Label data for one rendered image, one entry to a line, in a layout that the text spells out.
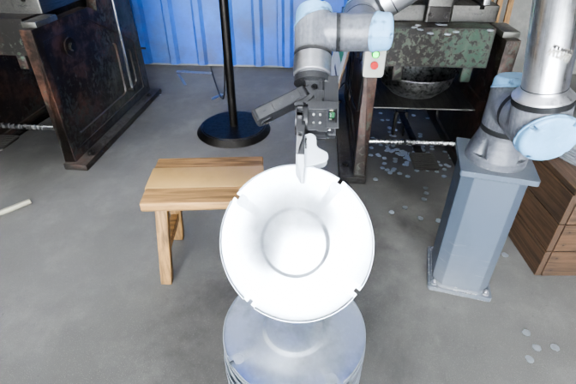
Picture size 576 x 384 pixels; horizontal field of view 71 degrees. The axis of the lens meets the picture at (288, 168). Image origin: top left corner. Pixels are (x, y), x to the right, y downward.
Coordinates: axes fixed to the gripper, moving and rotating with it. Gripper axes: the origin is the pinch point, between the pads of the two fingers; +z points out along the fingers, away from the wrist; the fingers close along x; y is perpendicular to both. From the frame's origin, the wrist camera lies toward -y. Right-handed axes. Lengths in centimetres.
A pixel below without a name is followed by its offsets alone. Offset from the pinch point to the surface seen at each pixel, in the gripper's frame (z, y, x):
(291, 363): 34.4, -0.5, 8.0
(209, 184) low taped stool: -4.5, -26.7, 40.9
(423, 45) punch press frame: -63, 44, 65
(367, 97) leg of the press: -45, 24, 73
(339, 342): 31.1, 8.9, 11.4
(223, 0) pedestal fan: -94, -38, 84
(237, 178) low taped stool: -6.9, -19.2, 43.4
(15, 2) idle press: -80, -117, 66
